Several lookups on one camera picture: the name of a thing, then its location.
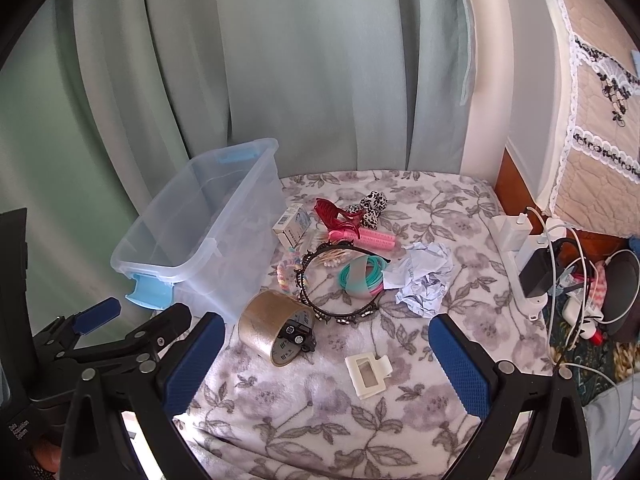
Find pink teal hair ties bundle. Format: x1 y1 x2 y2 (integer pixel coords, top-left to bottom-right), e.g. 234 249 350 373
336 254 387 296

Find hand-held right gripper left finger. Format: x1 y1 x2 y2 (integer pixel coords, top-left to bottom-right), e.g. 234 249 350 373
60 311 227 480

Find pastel braided hair tie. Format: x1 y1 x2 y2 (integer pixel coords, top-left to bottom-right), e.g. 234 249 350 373
274 250 305 297

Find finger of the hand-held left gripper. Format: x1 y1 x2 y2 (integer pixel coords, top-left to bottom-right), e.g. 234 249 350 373
32 296 122 357
49 302 192 377

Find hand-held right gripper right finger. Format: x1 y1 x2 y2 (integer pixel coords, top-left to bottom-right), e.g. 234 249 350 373
428 312 593 480

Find grey floral blanket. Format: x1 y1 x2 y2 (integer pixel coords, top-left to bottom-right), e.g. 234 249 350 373
172 170 557 480

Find dark round pouch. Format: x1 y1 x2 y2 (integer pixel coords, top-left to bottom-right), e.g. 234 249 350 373
600 250 640 342

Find black charger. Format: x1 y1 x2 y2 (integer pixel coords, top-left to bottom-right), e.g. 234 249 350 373
518 245 557 300

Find white adapter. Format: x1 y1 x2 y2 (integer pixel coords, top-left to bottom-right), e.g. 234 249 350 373
562 294 606 326

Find white power strip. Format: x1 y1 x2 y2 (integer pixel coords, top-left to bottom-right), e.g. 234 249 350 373
490 214 549 321

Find black toy car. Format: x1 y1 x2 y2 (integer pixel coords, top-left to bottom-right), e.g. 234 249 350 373
278 321 317 354

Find white rectangular hair clip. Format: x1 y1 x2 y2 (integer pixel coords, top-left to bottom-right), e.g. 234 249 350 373
345 352 394 400

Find white paper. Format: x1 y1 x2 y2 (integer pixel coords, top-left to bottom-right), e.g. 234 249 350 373
382 241 456 318

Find clear plastic container blue latches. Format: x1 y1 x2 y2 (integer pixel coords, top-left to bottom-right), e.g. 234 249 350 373
111 137 281 325

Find pink cloth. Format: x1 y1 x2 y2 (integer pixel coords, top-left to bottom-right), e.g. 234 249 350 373
594 264 612 311

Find dark green patterned cloth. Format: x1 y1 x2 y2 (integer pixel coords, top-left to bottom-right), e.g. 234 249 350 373
550 320 640 401

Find brown packing tape roll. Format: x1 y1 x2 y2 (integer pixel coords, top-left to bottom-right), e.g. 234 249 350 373
238 290 316 367

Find small white blue carton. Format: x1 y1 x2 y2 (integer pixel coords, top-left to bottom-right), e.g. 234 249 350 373
272 203 311 249

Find brown wooden bed frame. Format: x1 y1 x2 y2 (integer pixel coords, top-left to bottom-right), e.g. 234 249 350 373
495 147 640 271

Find person's left hand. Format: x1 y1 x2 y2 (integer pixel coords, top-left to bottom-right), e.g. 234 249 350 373
30 440 63 476

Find black studded headband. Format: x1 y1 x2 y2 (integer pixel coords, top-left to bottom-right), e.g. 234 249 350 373
295 245 392 325

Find white cable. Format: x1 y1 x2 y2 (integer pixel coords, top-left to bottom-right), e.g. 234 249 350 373
522 207 623 378

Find leopard print scrunchie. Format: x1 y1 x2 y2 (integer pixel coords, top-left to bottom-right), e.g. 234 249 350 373
347 190 390 229

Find pale green curtain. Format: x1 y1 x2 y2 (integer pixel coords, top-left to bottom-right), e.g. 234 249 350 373
0 0 476 333

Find bundle of cotton swabs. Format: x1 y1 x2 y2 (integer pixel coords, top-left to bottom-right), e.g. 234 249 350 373
320 247 354 267

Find red pink hair ties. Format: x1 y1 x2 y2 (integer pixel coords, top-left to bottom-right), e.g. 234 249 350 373
314 198 366 231

